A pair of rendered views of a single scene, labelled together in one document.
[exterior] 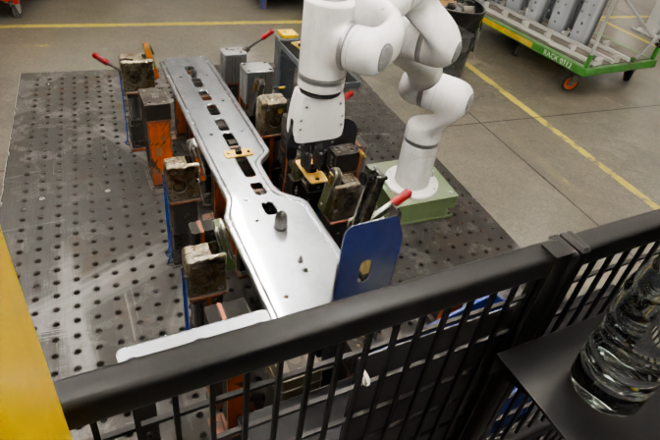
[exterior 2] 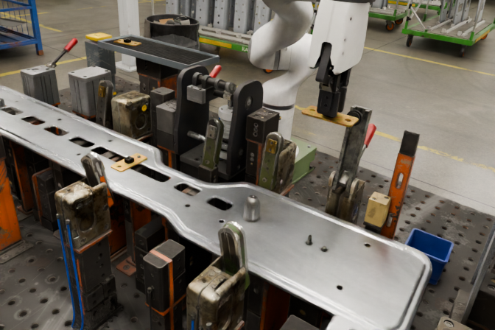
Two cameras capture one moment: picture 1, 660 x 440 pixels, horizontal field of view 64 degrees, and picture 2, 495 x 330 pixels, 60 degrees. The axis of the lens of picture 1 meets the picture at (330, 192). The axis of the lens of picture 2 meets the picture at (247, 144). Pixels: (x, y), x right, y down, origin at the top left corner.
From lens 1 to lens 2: 0.67 m
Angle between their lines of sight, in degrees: 26
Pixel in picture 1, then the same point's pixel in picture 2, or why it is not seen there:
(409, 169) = not seen: hidden behind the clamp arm
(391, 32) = not seen: outside the picture
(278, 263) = (292, 255)
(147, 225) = (18, 303)
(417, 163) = (283, 126)
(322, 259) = (326, 231)
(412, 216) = not seen: hidden behind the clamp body
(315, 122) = (353, 40)
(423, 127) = (284, 87)
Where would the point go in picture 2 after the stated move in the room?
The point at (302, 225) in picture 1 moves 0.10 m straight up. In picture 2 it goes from (269, 207) to (274, 164)
